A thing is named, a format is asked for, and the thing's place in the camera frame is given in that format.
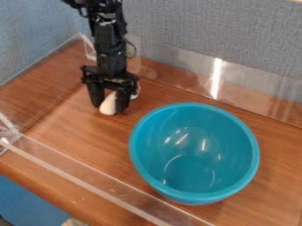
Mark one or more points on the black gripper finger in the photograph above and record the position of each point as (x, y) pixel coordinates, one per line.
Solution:
(96, 93)
(123, 96)

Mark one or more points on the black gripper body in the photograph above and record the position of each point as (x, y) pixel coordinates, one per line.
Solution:
(108, 74)

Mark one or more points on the white brown toy mushroom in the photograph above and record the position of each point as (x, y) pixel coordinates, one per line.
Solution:
(108, 105)

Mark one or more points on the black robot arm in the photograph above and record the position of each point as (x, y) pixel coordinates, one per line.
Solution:
(102, 10)

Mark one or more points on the blue plastic bowl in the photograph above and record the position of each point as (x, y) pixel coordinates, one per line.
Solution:
(194, 152)

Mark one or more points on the clear acrylic left barrier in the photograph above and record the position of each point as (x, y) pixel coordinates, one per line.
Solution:
(35, 90)

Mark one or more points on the clear acrylic barrier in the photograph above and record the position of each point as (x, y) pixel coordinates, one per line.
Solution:
(35, 90)
(42, 166)
(266, 93)

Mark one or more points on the clear acrylic front barrier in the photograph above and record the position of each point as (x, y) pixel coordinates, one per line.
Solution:
(42, 166)

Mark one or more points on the clear acrylic back barrier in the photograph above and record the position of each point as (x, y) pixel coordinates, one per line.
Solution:
(266, 93)

